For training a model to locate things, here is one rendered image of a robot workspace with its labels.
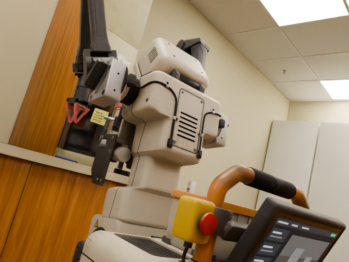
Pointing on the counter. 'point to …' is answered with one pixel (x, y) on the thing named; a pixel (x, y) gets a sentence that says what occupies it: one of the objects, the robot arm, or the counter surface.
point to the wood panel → (50, 83)
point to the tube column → (127, 18)
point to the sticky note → (97, 117)
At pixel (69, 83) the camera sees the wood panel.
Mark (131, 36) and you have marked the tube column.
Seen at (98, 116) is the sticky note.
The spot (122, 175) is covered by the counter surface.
